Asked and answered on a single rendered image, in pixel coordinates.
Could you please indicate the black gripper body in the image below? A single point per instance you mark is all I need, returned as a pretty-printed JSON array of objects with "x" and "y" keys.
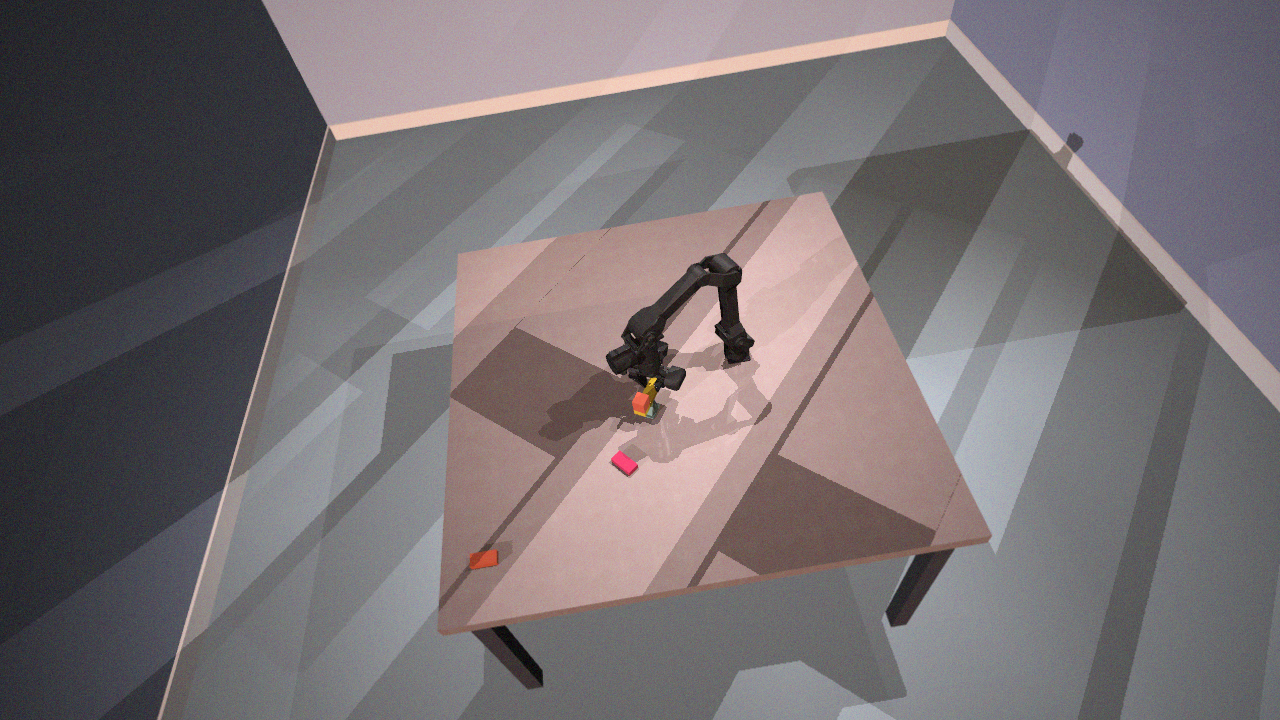
[{"x": 671, "y": 377}]

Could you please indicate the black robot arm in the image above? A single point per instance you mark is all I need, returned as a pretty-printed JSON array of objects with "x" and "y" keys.
[{"x": 649, "y": 322}]

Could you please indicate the red elongated block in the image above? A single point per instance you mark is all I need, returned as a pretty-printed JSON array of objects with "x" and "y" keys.
[{"x": 624, "y": 462}]

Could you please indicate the orange rectangular block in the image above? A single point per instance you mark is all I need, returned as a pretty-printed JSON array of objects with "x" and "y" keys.
[{"x": 483, "y": 559}]

